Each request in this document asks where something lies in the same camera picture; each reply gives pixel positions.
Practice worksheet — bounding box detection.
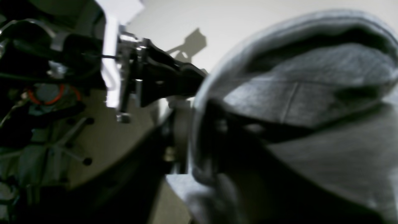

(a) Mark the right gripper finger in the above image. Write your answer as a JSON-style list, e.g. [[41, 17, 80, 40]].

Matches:
[[16, 107, 190, 224]]

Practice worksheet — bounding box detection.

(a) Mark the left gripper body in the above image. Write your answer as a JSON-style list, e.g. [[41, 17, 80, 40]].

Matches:
[[116, 28, 207, 123]]

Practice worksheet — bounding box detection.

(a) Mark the grey T-shirt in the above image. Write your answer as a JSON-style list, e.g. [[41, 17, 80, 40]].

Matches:
[[165, 9, 397, 224]]

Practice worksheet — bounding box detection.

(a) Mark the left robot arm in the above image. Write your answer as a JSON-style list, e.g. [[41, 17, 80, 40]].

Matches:
[[1, 0, 205, 128]]

